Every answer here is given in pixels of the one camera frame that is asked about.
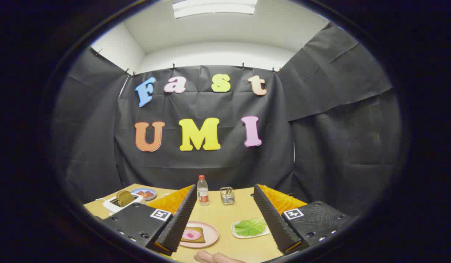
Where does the brown toast under ham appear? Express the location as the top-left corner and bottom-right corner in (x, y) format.
(181, 227), (206, 243)

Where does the ceiling light panel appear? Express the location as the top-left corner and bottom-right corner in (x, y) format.
(172, 0), (258, 19)

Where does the white toaster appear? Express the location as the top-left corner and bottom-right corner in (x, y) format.
(103, 193), (146, 214)

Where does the metal wire cutlery holder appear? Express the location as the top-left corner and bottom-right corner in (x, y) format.
(220, 187), (235, 205)

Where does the brown bread slice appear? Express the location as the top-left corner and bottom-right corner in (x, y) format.
(116, 190), (135, 207)

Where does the green lettuce leaf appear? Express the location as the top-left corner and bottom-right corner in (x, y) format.
(234, 218), (267, 236)

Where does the black backdrop cloth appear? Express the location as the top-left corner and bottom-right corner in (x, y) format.
(52, 24), (403, 216)

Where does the white square plate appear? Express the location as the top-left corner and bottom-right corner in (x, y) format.
(231, 218), (270, 239)

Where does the clear plastic water bottle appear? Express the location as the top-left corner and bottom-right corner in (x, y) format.
(197, 175), (210, 206)

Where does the pink round plate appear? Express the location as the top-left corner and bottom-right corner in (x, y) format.
(179, 221), (219, 249)

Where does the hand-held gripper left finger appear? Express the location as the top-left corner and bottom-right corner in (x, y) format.
(101, 184), (198, 256)

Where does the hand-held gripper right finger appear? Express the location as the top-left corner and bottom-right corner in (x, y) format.
(253, 184), (352, 255)

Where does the blue plate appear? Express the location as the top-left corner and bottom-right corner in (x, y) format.
(131, 188), (157, 201)

